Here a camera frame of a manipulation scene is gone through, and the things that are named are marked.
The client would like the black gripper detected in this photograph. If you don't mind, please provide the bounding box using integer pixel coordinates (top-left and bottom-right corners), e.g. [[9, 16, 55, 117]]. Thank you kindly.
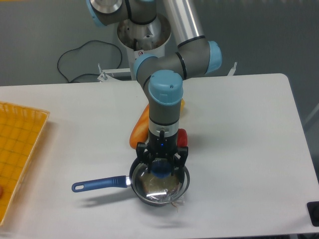
[[136, 131, 188, 176]]

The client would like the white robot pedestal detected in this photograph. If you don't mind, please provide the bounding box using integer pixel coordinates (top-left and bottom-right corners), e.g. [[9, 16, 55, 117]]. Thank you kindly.
[[97, 13, 237, 82]]

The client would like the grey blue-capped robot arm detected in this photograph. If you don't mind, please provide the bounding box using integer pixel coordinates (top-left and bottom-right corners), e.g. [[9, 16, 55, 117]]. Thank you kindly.
[[87, 0, 222, 178]]

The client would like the wrapped bread slice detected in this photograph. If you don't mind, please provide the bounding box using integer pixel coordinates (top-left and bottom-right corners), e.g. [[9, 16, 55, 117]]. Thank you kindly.
[[139, 174, 185, 207]]

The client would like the yellow woven basket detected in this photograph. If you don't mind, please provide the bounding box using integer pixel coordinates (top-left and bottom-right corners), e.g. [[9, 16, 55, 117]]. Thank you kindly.
[[0, 102, 50, 225]]

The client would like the black floor cable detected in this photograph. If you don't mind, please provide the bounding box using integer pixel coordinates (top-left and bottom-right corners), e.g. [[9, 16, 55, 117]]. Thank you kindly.
[[57, 40, 123, 84]]

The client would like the yellow bell pepper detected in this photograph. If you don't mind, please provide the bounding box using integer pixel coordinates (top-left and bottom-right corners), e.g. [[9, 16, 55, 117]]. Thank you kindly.
[[180, 99, 185, 111]]

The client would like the black corner device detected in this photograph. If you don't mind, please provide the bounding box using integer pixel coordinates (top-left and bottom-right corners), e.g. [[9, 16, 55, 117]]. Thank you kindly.
[[307, 201, 319, 227]]

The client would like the glass lid with blue knob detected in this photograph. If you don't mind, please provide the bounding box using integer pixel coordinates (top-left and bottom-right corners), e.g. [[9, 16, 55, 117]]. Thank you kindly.
[[130, 158, 190, 206]]

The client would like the orange baguette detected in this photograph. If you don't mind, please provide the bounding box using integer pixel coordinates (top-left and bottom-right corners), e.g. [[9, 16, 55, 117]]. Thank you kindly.
[[129, 105, 149, 149]]

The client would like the red bell pepper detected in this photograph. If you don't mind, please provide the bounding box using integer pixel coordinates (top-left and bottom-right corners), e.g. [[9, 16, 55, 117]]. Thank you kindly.
[[177, 128, 188, 147]]

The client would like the black saucepan with blue handle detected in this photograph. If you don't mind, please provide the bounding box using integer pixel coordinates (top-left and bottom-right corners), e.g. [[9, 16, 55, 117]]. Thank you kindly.
[[71, 158, 190, 207]]

